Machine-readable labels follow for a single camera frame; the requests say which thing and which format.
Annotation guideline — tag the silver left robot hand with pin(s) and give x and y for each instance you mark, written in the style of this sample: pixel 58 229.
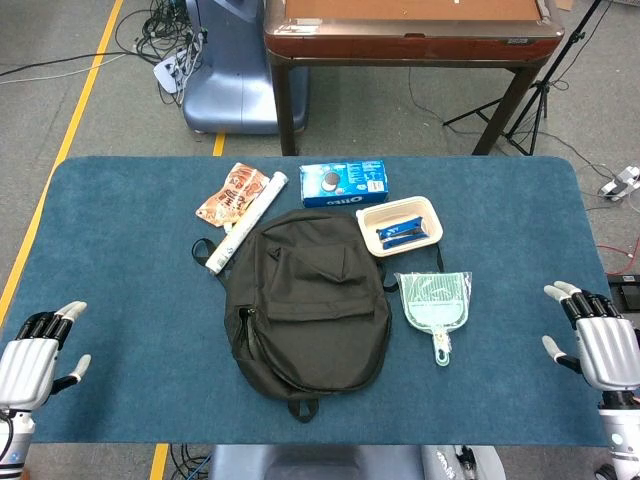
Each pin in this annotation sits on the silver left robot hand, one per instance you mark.
pixel 22 365

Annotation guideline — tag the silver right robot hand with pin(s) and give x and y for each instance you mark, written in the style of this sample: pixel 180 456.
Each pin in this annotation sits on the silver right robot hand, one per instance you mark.
pixel 610 350

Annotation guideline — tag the black fabric backpack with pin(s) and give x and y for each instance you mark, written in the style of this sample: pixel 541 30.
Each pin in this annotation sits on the black fabric backpack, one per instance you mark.
pixel 310 325

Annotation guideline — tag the black floor pedal box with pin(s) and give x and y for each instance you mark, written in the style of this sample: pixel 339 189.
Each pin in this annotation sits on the black floor pedal box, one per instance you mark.
pixel 625 290

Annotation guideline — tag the blue felt table mat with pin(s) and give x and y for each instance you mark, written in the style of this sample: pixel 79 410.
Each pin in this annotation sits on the blue felt table mat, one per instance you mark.
pixel 125 300

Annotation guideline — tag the white grey power strip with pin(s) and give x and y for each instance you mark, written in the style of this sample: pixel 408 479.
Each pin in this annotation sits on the white grey power strip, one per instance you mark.
pixel 620 182

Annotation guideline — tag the green dustpan set in plastic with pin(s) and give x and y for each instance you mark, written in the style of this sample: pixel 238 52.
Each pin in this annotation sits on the green dustpan set in plastic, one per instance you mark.
pixel 435 300

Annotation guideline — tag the blue snack bar wrapper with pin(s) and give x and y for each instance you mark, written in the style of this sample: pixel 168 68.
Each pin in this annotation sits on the blue snack bar wrapper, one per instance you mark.
pixel 402 231

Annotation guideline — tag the black tripod stand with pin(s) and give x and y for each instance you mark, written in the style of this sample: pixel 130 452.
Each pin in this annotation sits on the black tripod stand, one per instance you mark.
pixel 537 100

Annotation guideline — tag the beige plastic container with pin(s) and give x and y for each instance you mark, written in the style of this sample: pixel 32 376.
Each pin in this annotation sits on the beige plastic container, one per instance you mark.
pixel 370 240

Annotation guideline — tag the white cylindrical tube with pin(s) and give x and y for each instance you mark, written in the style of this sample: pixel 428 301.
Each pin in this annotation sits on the white cylindrical tube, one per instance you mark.
pixel 250 220

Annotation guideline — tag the orange snack pouch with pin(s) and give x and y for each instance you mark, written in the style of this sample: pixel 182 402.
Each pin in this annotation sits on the orange snack pouch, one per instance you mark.
pixel 232 195

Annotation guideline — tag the grey robot torso base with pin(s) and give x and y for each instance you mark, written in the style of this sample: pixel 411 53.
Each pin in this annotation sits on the grey robot torso base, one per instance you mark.
pixel 325 462

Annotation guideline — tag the blue Oreo cookie box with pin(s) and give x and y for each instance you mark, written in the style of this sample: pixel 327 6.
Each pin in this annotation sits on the blue Oreo cookie box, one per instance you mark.
pixel 345 184

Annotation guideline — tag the white power strip with plugs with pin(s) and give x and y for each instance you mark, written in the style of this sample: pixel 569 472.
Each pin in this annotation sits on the white power strip with plugs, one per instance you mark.
pixel 167 75

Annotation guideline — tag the blue-grey machine base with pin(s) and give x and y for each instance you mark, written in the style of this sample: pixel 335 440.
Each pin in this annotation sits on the blue-grey machine base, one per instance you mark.
pixel 230 75

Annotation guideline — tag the brown wooden game table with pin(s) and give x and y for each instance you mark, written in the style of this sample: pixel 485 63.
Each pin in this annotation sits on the brown wooden game table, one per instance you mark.
pixel 415 47

